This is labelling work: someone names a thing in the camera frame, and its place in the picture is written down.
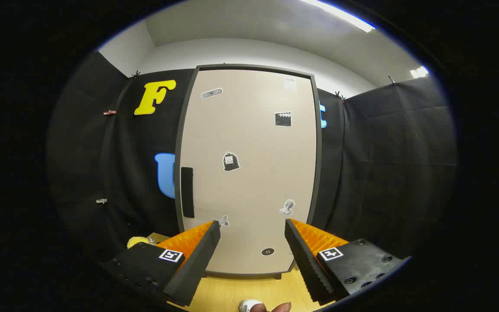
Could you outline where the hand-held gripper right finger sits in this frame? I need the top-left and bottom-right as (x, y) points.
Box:
(285, 218), (410, 306)

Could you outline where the black door handle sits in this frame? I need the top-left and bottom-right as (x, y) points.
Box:
(181, 166), (195, 218)

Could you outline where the white shoe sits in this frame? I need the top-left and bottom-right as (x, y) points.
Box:
(240, 299), (264, 312)

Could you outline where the black backdrop cloth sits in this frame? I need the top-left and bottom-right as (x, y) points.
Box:
(46, 51), (457, 265)

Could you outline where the yellow plush toy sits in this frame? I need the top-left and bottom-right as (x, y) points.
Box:
(127, 236), (150, 250)

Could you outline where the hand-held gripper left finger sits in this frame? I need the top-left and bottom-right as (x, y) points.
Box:
(102, 220), (221, 307)

